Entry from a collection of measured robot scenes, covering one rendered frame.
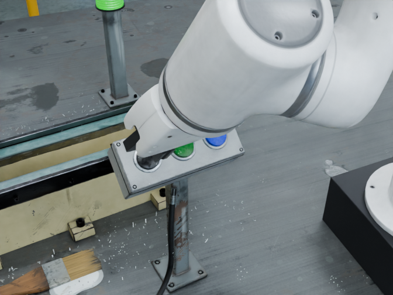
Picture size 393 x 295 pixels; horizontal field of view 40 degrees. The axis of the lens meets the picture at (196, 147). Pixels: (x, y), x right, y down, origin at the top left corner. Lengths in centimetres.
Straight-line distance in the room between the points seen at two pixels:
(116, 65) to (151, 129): 77
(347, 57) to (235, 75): 9
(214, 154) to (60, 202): 33
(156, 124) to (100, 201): 50
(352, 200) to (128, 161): 39
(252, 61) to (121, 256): 64
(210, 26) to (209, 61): 3
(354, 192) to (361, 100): 52
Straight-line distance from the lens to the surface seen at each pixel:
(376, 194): 92
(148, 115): 49
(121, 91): 130
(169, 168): 70
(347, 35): 42
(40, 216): 95
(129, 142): 56
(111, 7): 119
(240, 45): 34
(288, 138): 119
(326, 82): 40
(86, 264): 92
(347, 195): 92
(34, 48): 160
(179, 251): 85
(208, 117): 43
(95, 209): 98
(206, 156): 72
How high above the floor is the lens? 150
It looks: 37 degrees down
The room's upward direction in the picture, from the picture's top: straight up
